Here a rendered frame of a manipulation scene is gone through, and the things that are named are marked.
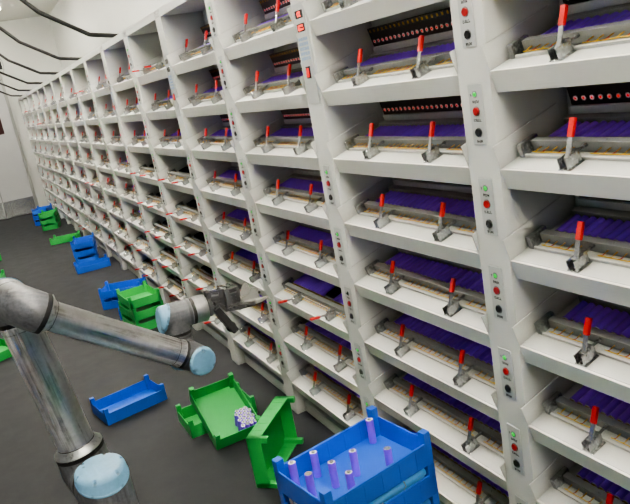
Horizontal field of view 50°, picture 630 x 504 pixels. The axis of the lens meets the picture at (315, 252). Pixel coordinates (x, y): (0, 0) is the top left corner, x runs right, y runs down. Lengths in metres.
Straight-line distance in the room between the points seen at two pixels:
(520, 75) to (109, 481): 1.52
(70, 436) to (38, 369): 0.23
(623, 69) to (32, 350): 1.67
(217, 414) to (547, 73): 2.10
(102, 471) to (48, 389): 0.29
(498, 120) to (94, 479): 1.45
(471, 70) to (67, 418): 1.51
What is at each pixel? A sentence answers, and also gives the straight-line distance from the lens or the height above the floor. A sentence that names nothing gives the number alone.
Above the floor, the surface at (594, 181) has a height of 1.11.
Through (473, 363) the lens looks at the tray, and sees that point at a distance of 1.82.
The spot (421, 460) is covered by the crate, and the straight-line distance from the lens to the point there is 1.61.
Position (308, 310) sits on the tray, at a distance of 2.49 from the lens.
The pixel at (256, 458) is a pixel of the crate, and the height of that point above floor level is 0.12.
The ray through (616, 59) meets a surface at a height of 1.31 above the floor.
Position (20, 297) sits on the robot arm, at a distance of 1.99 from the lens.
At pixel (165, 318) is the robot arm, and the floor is 0.70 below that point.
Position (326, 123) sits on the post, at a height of 1.22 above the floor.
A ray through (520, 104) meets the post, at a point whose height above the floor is 1.23.
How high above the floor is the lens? 1.37
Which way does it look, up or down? 15 degrees down
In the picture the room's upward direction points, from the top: 10 degrees counter-clockwise
